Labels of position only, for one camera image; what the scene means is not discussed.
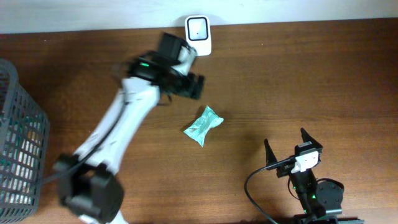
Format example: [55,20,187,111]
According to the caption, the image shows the left black camera cable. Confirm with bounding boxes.
[42,102,128,184]

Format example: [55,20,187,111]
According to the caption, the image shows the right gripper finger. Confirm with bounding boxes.
[300,128,323,151]
[264,139,278,170]

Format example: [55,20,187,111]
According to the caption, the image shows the mint green snack packet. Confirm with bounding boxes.
[183,106,224,147]

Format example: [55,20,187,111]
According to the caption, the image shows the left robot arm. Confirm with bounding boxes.
[53,33,205,223]

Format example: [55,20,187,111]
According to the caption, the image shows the white barcode scanner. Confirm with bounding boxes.
[185,15,212,56]

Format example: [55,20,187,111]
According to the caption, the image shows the grey plastic mesh basket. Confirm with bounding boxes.
[1,59,50,223]

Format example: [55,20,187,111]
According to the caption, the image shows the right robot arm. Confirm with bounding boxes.
[264,128,365,224]

